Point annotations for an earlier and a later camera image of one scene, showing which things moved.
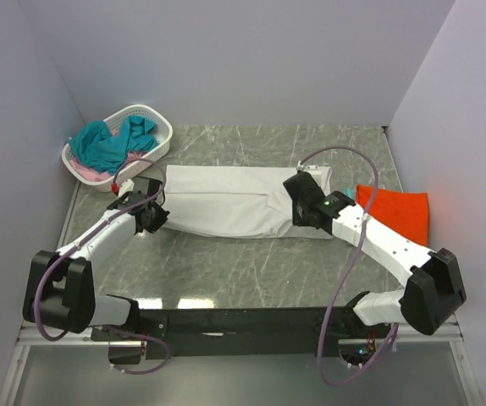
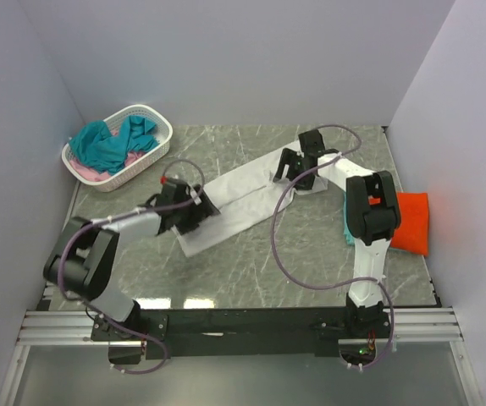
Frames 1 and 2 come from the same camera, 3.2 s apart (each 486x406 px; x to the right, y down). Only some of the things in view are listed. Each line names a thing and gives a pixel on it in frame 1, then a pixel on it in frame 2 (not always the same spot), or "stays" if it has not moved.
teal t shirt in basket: [94, 142] stays
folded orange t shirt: [405, 211] stays
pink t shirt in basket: [89, 172] stays
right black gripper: [297, 220] → [289, 157]
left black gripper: [159, 221] → [201, 211]
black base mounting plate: [242, 332] stays
